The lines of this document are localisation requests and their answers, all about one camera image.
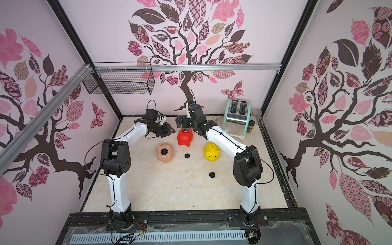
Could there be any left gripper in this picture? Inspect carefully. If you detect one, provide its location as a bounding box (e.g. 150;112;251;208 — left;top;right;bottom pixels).
150;122;177;138

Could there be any red piggy bank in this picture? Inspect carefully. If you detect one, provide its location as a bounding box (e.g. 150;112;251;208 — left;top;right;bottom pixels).
177;129;193;147

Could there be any peach piggy bank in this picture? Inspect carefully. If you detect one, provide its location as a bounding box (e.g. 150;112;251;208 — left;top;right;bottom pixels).
157;144;174;163

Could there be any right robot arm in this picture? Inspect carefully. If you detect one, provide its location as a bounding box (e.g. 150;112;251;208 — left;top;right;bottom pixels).
176;101;263;225

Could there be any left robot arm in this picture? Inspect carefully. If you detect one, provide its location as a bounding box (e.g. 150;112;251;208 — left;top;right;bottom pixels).
101;118;175;227

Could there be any yellow piggy bank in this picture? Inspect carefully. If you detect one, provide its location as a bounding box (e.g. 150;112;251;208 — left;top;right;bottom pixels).
204;143;219;162

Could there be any mint chrome toaster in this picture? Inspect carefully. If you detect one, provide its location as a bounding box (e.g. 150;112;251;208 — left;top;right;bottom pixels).
222;99;251;140

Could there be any glass jar behind toaster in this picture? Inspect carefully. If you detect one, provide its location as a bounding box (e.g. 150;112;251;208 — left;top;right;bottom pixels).
247;108;262;134

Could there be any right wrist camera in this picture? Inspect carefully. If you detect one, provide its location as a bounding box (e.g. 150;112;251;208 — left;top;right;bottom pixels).
186;101;196;117

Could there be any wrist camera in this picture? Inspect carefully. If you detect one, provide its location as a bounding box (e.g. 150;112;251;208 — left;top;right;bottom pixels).
186;101;196;117
143;109;166;125

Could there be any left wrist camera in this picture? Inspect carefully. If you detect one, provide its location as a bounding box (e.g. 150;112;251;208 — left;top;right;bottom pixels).
143;109;166;125

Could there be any back aluminium rail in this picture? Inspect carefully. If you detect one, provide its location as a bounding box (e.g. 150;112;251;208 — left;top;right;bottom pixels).
94;63;282;72

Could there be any aluminium rail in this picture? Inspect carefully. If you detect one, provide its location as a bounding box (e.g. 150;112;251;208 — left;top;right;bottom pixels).
1;64;92;175
94;63;282;72

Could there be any black wire basket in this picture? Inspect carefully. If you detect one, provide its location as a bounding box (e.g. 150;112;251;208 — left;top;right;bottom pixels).
83;61;155;95

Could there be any white slotted cable duct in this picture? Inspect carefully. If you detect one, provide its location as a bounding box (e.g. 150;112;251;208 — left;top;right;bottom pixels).
68;230;247;245

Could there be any black base frame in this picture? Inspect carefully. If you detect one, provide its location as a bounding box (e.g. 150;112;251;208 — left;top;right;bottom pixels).
57;208;320;245

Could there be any left aluminium rail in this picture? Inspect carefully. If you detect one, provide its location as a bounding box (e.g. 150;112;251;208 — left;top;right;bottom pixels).
1;64;92;175

